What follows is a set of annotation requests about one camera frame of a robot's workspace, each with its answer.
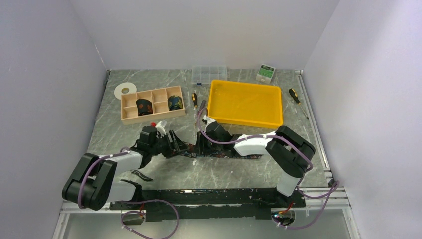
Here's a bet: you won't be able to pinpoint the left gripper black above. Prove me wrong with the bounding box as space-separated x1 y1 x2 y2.
150 129 190 158

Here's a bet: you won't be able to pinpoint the navy floral necktie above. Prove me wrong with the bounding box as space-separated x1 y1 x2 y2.
179 144 263 160

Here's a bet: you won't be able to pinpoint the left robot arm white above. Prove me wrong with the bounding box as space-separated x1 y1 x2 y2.
61 126 168 211

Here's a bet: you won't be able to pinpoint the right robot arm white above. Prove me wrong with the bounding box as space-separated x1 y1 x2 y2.
175 122 316 207

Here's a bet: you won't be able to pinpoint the white tape roll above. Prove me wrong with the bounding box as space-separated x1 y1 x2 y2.
114 82 137 100

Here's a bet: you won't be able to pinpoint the blue rolled tie yellow flowers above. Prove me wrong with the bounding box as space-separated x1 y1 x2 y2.
168 95 183 111

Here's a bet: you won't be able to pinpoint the small black curved piece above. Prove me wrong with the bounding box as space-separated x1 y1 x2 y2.
131 170 153 182

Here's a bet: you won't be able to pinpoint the wooden compartment organizer box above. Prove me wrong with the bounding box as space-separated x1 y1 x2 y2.
121 86 187 125

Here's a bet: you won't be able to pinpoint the dark rolled tie orange pattern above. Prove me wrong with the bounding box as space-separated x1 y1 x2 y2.
135 99 153 116

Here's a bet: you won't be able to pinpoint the yellow plastic tray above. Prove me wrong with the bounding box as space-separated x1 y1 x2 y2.
207 80 283 129

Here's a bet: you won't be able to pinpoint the clear plastic parts box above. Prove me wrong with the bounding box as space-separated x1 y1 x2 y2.
191 65 227 86

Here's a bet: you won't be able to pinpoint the green white small box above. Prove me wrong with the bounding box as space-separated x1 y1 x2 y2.
256 64 276 84

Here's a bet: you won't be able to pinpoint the black yellow screwdriver right side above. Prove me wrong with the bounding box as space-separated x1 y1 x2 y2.
288 88 309 119

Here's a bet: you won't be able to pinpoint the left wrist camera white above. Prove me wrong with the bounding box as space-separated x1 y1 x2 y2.
150 120 167 135

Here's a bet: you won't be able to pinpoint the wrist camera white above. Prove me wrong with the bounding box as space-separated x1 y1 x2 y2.
150 120 167 135
202 115 216 125

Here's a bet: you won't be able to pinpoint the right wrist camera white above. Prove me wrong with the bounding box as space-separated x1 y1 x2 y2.
202 115 216 125

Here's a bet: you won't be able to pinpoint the blue red handled screwdriver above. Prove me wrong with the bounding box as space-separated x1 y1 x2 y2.
197 100 206 114

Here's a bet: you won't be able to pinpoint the black yellow handled screwdriver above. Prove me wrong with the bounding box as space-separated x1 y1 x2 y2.
191 92 198 123

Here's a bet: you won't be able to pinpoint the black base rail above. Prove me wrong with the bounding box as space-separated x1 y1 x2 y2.
110 188 306 222

